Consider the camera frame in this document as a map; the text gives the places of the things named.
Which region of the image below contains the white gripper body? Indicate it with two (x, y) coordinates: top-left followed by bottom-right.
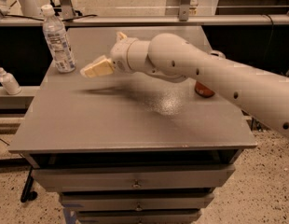
(110, 37), (151, 73)

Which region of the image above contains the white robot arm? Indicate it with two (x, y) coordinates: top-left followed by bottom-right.
(80, 32), (289, 138)

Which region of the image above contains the clear plastic water bottle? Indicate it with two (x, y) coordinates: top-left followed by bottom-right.
(41, 5), (76, 73)

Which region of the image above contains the white pump dispenser bottle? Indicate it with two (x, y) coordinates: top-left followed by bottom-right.
(0, 66), (21, 95)

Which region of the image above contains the orange cola can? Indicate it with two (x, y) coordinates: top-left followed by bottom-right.
(194, 49), (227, 99)

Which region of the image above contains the grey drawer cabinet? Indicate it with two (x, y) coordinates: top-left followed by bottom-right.
(7, 25), (257, 224)

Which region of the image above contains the black caster wheel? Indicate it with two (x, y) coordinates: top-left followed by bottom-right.
(21, 169), (38, 203)

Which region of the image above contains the grey metal frame post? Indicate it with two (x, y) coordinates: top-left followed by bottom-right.
(179, 0), (191, 21)
(59, 0), (76, 20)

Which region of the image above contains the grey metal frame post right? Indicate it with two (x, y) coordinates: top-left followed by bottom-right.
(179, 0), (191, 21)

